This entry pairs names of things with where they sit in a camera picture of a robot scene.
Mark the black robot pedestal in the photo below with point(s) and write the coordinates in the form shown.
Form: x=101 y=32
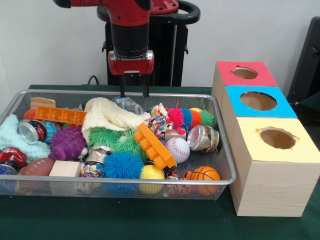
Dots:
x=167 y=60

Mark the white baseball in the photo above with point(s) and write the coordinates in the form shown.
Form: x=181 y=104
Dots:
x=178 y=150

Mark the blue spiky ball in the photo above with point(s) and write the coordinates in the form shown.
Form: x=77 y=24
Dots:
x=122 y=166

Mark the dark green table cloth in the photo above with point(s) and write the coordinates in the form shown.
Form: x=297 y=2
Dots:
x=150 y=220

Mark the green spiky ball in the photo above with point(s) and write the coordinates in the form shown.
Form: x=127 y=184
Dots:
x=131 y=145

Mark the clear shallow mesh bin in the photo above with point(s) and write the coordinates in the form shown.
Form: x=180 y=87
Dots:
x=65 y=190

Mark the yellow ball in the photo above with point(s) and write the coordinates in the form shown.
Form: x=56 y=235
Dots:
x=152 y=175

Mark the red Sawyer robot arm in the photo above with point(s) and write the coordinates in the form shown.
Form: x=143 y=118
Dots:
x=130 y=30

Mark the wooden box three holes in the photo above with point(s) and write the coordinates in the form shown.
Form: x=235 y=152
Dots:
x=270 y=180

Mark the orange toy brick round studs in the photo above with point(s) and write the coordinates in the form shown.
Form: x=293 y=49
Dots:
x=155 y=145

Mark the long flat orange toy brick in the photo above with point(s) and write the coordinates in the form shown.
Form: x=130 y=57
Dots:
x=60 y=115

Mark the purple spiky ball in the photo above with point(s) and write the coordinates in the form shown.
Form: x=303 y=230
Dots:
x=66 y=144

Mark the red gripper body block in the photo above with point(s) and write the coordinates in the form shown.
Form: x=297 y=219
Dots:
x=131 y=65

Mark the cream knitted cloth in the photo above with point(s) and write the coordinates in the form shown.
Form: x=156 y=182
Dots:
x=107 y=116

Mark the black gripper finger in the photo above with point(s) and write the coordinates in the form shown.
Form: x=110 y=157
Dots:
x=122 y=86
x=145 y=86

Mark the small orange basketball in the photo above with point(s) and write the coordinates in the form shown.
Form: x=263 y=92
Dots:
x=205 y=173

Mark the crushed silver can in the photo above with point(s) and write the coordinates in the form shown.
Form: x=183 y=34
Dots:
x=202 y=137

